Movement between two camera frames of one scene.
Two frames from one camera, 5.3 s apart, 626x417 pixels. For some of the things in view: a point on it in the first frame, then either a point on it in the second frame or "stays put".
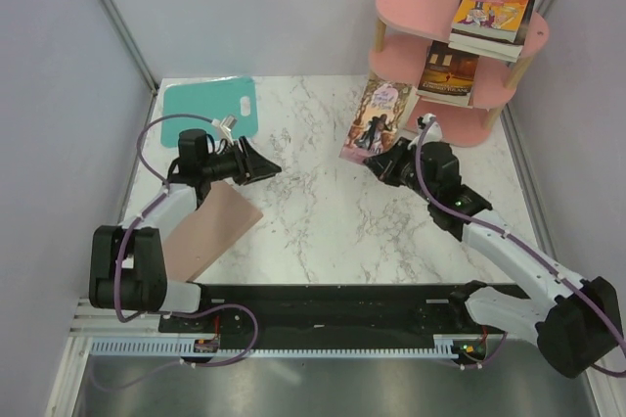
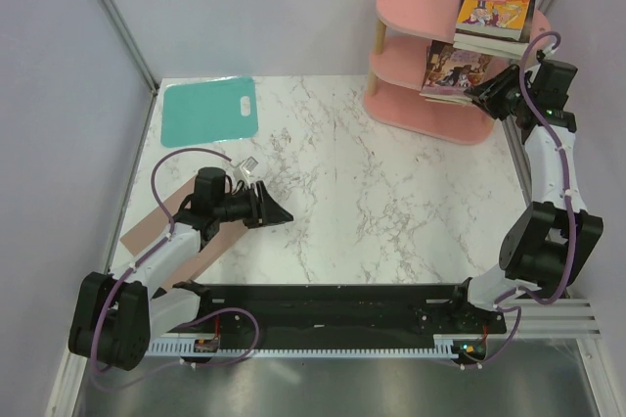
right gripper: (386, 162) → (490, 92)
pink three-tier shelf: (415, 21) stays put
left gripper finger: (253, 165) → (271, 211)
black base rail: (332, 307) stays put
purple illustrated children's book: (378, 117) → (454, 71)
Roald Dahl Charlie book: (494, 5) stays put
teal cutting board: (213, 99) stays put
